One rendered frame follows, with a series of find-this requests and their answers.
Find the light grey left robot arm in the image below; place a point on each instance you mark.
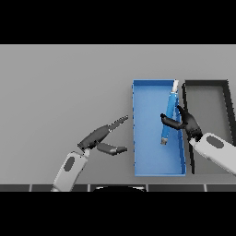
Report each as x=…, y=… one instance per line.
x=68, y=169

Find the blue pipe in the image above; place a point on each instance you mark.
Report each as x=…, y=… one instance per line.
x=169, y=117

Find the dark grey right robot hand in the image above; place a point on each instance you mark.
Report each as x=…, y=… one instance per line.
x=190, y=123

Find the blue bin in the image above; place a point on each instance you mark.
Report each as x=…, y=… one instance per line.
x=150, y=147

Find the dark grey bin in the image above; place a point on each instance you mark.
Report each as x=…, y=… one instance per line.
x=209, y=104

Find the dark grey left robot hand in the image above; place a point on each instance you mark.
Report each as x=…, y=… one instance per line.
x=96, y=136

